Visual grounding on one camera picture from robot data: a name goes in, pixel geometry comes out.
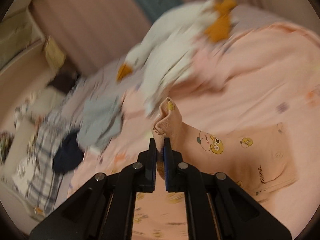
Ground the grey small garment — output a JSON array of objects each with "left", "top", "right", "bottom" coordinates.
[{"left": 77, "top": 96, "right": 122, "bottom": 151}]

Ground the pink printed bed sheet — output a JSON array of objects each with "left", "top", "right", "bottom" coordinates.
[{"left": 69, "top": 22, "right": 319, "bottom": 237}]

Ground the pink pleated curtain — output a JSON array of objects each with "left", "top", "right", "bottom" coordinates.
[{"left": 30, "top": 0, "right": 308, "bottom": 74}]

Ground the peach cartoon print garment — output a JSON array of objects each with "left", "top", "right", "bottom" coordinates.
[{"left": 152, "top": 98, "right": 298, "bottom": 202}]

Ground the white pillow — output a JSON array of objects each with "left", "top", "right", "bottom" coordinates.
[{"left": 27, "top": 86, "right": 66, "bottom": 120}]

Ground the white goose plush toy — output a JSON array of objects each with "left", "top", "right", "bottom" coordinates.
[{"left": 116, "top": 0, "right": 237, "bottom": 115}]

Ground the navy dark garment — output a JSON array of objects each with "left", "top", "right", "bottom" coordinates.
[{"left": 52, "top": 130, "right": 84, "bottom": 174}]

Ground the plaid checked cloth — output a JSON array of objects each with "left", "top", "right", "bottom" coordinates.
[{"left": 12, "top": 110, "right": 78, "bottom": 216}]

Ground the stack of books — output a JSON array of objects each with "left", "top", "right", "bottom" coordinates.
[{"left": 44, "top": 36, "right": 66, "bottom": 73}]

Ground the black cloth near headboard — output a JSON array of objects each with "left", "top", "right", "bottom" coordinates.
[{"left": 46, "top": 73, "right": 81, "bottom": 94}]

